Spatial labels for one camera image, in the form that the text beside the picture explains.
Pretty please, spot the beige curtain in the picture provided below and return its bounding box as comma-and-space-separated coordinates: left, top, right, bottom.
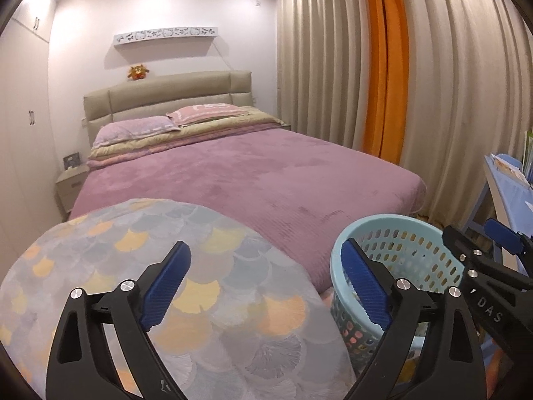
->
277, 0, 532, 225

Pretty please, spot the beige padded headboard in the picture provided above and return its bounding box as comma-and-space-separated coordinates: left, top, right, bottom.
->
83, 70, 253, 143

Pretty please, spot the beige nightstand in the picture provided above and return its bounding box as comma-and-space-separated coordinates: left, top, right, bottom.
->
56, 164, 89, 214

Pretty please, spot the orange plush toy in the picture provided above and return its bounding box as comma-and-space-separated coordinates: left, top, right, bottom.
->
127, 64, 150, 80

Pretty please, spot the orange curtain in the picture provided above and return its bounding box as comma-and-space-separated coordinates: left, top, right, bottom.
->
362, 0, 409, 164

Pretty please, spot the beige folded blanket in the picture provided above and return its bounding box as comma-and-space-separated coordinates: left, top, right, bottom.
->
87, 106, 284, 170

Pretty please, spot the small picture frame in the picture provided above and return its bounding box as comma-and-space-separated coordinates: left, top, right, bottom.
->
62, 152, 81, 171

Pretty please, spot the pink pillow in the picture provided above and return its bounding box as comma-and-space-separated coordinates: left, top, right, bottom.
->
166, 103, 247, 126

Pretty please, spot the white wardrobe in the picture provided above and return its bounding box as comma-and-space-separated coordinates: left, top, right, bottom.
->
1, 0, 61, 272

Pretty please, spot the purple pillow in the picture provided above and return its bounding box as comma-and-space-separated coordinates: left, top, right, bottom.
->
92, 116, 181, 148

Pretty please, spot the light blue laundry basket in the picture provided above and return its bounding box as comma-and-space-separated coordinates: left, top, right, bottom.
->
330, 214, 463, 376

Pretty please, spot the purple bed cover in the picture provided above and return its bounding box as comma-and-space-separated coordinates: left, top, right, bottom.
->
72, 128, 426, 292

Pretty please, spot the white decorative wall shelf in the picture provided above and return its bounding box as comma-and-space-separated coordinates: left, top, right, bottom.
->
113, 26, 219, 47

